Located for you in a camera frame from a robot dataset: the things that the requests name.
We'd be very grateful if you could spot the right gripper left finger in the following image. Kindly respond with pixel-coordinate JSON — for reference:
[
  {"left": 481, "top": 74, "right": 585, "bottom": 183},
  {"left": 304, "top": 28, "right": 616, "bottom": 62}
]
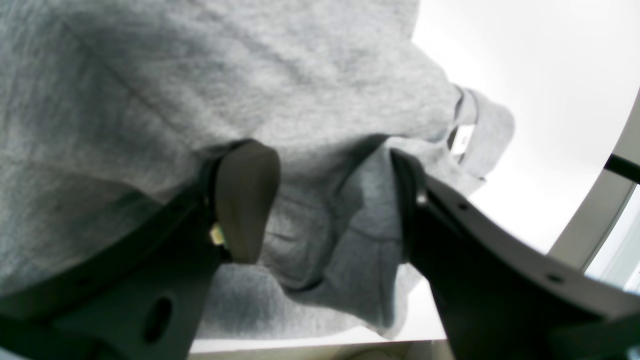
[{"left": 0, "top": 139, "right": 281, "bottom": 360}]

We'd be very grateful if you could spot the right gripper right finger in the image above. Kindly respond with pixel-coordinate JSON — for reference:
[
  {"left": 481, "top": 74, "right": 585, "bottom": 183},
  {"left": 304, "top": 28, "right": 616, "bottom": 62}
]
[{"left": 390, "top": 149, "right": 640, "bottom": 360}]

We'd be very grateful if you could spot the grey T-shirt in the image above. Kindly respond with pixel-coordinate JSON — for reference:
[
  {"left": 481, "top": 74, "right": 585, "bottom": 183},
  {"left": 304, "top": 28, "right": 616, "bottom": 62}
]
[{"left": 1, "top": 0, "right": 515, "bottom": 340}]

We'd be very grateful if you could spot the black rod at left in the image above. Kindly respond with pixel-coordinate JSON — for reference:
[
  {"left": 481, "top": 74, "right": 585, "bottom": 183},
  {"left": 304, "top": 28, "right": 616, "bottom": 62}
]
[{"left": 603, "top": 153, "right": 640, "bottom": 184}]

